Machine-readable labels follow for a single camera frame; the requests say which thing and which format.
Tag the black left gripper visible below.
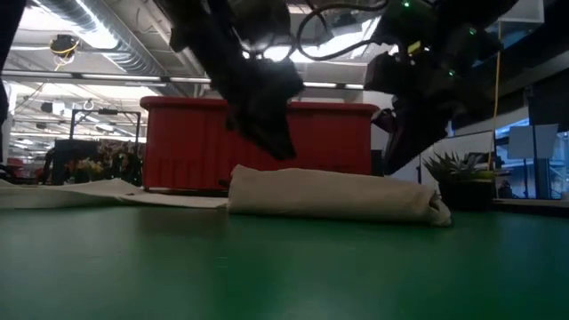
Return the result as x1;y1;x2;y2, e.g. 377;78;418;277
168;0;307;161

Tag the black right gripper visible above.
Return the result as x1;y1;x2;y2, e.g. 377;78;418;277
364;0;494;176

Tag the beige garment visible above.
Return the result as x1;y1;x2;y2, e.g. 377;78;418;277
227;164;453;228

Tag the red plastic laundry bin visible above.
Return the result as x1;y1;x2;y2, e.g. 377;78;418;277
140;95;381;193

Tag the white partition panel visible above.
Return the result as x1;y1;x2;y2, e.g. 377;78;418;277
390;130;495;184

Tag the small potted succulent plant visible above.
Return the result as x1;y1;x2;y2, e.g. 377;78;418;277
421;150;501;212

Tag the long ceiling light bar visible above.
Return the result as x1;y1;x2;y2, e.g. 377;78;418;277
0;68;366;91

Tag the green table mat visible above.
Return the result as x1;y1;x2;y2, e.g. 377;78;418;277
0;204;569;320

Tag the bunch of flowers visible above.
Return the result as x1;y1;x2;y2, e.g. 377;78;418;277
64;157;107;184

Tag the white bonavita tote bag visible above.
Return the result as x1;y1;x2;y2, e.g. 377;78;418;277
0;177;229;211

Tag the black board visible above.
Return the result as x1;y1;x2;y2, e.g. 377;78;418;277
52;139;101;186

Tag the black cable with tag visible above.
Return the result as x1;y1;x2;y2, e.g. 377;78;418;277
294;0;393;62

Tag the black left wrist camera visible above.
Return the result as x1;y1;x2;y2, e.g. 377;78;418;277
230;0;293;53

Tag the yellow hanging cord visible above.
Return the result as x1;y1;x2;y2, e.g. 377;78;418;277
486;56;501;172

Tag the black metal stand frame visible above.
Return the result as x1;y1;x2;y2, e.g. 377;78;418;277
68;108;143;183

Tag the round silver ceiling duct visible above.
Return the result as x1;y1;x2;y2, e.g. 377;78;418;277
37;0;179;76

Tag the black yellow ceiling cable reel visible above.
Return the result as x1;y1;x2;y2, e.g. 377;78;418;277
48;34;82;59

